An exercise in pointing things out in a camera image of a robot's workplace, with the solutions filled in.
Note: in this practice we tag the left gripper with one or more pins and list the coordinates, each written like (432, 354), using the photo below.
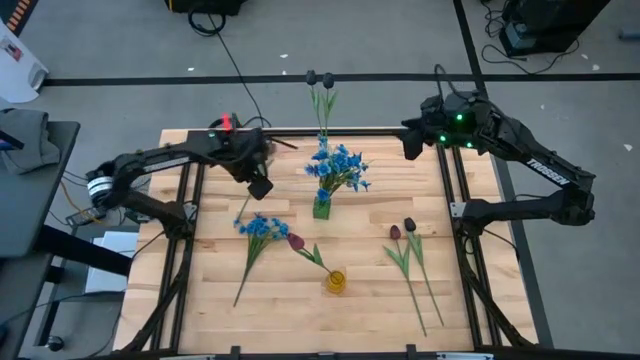
(245, 155)

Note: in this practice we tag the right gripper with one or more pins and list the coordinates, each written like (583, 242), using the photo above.
(442, 120)

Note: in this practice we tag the red artificial tulip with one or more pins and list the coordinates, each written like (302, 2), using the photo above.
(395, 232)
(273, 148)
(296, 241)

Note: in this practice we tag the dark purple artificial tulip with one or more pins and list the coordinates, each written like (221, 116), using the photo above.
(328, 80)
(311, 77)
(410, 224)

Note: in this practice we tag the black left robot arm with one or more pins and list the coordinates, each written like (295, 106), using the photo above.
(150, 162)

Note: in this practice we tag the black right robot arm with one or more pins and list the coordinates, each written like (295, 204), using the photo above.
(545, 165)

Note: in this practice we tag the green glass vase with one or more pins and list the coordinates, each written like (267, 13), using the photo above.
(321, 210)

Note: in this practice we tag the yellow glass vase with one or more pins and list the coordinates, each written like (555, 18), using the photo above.
(335, 281)

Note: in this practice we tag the black table clamp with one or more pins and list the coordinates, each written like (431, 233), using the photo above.
(411, 351)
(234, 120)
(235, 352)

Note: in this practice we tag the black floor tape line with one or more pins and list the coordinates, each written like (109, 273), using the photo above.
(537, 300)
(150, 80)

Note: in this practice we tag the black computer tower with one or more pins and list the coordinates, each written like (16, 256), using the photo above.
(550, 20)

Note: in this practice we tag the black power adapter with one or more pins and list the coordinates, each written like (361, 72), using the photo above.
(85, 216)

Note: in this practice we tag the white box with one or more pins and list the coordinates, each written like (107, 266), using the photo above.
(107, 280)

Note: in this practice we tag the black desk leg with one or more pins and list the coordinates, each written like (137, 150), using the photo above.
(85, 252)

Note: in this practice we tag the black equipment case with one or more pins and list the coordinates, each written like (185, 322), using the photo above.
(210, 5)

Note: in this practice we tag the grey desk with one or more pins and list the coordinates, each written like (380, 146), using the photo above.
(30, 215)

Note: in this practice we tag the grey cloth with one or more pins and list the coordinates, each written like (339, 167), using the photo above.
(30, 145)

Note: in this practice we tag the grey floor object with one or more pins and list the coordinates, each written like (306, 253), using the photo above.
(630, 34)

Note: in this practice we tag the dark phone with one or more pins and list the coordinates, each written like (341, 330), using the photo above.
(10, 140)

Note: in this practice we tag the black caster wheel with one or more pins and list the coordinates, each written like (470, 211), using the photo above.
(54, 343)

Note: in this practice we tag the white appliance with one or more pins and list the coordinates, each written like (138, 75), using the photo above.
(15, 75)

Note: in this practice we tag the orange black striped mat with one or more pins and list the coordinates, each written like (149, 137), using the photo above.
(17, 12)

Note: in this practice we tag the white bracket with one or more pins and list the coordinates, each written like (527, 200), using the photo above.
(190, 357)
(465, 356)

